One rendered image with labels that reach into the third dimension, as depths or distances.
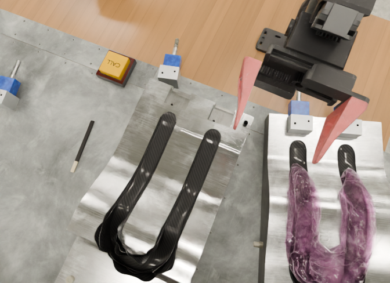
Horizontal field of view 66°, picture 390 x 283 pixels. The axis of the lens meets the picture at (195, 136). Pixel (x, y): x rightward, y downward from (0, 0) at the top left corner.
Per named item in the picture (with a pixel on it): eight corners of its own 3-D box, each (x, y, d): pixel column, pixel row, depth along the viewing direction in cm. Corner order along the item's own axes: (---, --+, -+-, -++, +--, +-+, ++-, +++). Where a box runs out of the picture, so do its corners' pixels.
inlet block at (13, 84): (16, 64, 83) (3, 53, 78) (33, 67, 83) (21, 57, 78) (-3, 106, 80) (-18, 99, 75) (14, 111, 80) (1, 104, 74)
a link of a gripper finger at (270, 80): (281, 138, 31) (313, 62, 33) (218, 111, 32) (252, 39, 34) (268, 151, 38) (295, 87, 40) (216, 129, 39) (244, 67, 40)
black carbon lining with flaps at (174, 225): (163, 111, 71) (157, 95, 62) (227, 136, 69) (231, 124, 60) (96, 256, 63) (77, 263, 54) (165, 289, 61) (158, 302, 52)
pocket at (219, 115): (214, 107, 73) (215, 101, 69) (235, 115, 72) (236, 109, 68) (207, 124, 72) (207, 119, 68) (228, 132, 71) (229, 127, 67)
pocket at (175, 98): (173, 91, 74) (172, 85, 70) (193, 99, 73) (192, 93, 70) (166, 108, 73) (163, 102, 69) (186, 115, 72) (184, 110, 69)
